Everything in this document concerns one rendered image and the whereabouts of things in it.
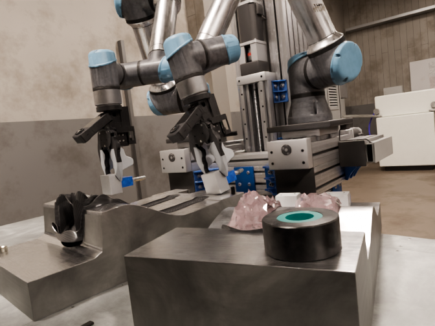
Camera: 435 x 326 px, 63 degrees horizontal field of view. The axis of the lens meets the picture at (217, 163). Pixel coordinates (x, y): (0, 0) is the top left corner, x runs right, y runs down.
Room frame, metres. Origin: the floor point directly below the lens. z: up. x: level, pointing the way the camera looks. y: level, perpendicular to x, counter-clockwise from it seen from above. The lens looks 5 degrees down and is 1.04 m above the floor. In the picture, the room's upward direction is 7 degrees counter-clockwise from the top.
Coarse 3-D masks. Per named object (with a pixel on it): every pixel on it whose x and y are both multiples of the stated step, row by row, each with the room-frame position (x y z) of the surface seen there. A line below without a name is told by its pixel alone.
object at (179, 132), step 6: (192, 108) 0.88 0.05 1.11; (198, 108) 0.87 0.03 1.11; (186, 114) 0.87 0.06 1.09; (192, 114) 0.85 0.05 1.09; (198, 114) 0.86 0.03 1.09; (180, 120) 0.87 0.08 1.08; (186, 120) 0.83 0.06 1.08; (192, 120) 0.85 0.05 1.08; (174, 126) 0.84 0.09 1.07; (180, 126) 0.83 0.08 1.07; (186, 126) 0.83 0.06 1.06; (192, 126) 0.84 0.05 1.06; (174, 132) 0.82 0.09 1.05; (180, 132) 0.81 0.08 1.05; (186, 132) 0.83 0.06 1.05; (174, 138) 0.82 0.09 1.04; (180, 138) 0.82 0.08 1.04
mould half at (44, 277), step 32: (96, 224) 0.60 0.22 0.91; (128, 224) 0.62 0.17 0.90; (160, 224) 0.67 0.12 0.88; (192, 224) 0.73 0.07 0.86; (0, 256) 0.65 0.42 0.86; (32, 256) 0.62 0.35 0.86; (64, 256) 0.60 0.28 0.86; (96, 256) 0.57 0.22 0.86; (0, 288) 0.61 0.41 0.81; (32, 288) 0.50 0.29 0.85; (64, 288) 0.53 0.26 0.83; (96, 288) 0.57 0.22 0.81
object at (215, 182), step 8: (240, 168) 0.96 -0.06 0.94; (208, 176) 0.87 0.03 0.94; (216, 176) 0.85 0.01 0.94; (224, 176) 0.87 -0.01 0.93; (232, 176) 0.90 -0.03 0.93; (208, 184) 0.87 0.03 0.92; (216, 184) 0.86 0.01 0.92; (224, 184) 0.87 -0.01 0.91; (208, 192) 0.88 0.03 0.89; (216, 192) 0.86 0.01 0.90
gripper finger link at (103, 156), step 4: (100, 152) 1.02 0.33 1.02; (104, 152) 1.01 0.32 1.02; (108, 152) 1.02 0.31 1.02; (100, 156) 1.03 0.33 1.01; (104, 156) 1.01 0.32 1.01; (108, 156) 1.02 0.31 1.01; (104, 160) 1.01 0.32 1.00; (108, 160) 1.02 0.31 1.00; (104, 164) 1.02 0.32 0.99; (108, 164) 1.02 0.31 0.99; (112, 164) 1.04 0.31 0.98; (104, 168) 1.02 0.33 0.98; (108, 168) 1.02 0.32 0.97; (112, 168) 1.04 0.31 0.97; (104, 172) 1.02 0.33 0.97; (108, 172) 1.02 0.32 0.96
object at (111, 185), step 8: (104, 176) 0.98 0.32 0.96; (112, 176) 0.97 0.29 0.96; (128, 176) 1.03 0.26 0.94; (144, 176) 1.07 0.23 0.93; (104, 184) 0.99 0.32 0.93; (112, 184) 0.97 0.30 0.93; (120, 184) 0.99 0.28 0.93; (128, 184) 1.01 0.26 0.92; (104, 192) 0.99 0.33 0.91; (112, 192) 0.97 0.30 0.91; (120, 192) 0.99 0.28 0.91
